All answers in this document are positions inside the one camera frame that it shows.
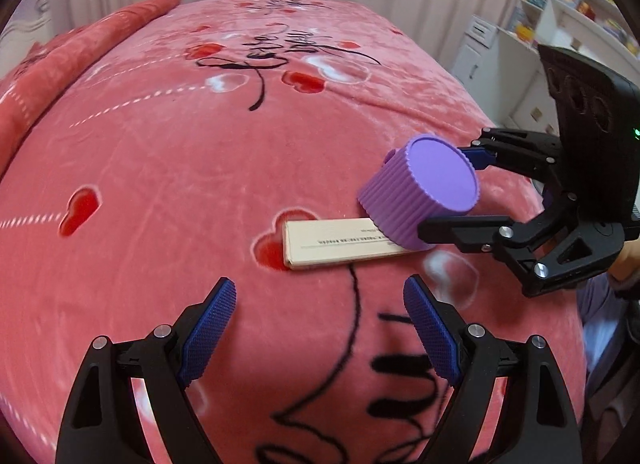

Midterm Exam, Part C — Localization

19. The white carved headboard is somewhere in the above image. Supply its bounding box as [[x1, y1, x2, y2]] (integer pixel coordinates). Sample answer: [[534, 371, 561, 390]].
[[0, 0, 54, 76]]

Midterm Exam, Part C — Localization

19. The light blue trash bag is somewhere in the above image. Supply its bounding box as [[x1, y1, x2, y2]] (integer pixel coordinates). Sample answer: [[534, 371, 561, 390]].
[[576, 273, 628, 392]]

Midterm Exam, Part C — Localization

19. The white bookshelf with books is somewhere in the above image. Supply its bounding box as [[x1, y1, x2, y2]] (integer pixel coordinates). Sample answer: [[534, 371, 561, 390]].
[[506, 0, 639, 66]]

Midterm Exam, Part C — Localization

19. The purple ribbed cup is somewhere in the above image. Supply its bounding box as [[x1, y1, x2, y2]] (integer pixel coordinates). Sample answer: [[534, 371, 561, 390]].
[[357, 134, 480, 250]]

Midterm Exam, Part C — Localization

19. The folded red quilt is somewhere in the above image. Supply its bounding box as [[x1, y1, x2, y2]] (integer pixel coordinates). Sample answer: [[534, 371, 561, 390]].
[[1, 0, 182, 169]]

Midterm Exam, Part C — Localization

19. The person's right hand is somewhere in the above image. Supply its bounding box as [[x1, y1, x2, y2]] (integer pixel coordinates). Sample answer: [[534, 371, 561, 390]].
[[608, 239, 640, 288]]

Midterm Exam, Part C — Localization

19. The black tracking camera box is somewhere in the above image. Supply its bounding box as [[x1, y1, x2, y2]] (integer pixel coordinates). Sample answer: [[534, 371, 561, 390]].
[[538, 45, 639, 222]]

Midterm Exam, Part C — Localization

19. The pink heart bed blanket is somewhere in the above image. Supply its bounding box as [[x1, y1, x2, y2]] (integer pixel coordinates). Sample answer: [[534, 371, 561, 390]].
[[1, 0, 586, 463]]

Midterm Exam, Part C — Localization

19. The beige flat box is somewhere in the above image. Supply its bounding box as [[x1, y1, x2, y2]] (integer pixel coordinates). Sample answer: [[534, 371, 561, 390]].
[[282, 218, 411, 270]]

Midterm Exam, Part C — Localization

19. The white desk cabinet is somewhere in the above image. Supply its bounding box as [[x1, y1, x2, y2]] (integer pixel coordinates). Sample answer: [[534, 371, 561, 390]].
[[450, 16, 559, 136]]

